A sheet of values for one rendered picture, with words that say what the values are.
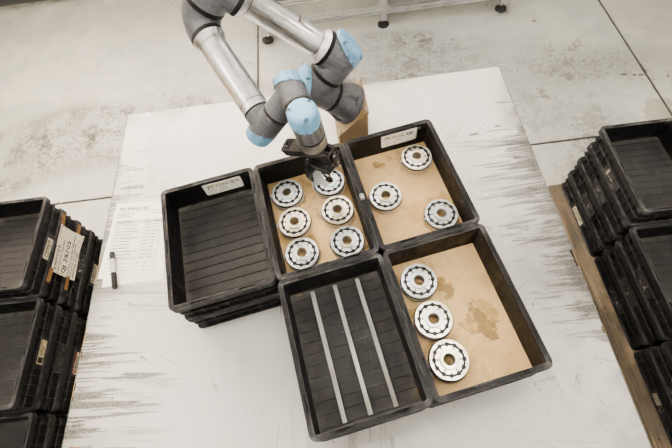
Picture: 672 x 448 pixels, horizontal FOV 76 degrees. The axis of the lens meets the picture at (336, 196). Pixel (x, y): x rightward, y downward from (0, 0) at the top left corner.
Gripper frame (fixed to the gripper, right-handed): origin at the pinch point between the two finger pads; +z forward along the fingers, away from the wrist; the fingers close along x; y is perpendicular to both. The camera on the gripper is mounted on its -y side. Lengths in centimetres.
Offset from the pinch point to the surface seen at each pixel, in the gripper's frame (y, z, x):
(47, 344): -82, 44, -96
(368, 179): 10.5, 13.1, 9.4
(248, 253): -10.6, 7.9, -30.8
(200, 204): -35.4, 8.8, -24.0
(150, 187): -67, 22, -25
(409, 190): 24.4, 13.4, 11.5
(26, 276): -93, 26, -76
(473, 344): 59, 9, -24
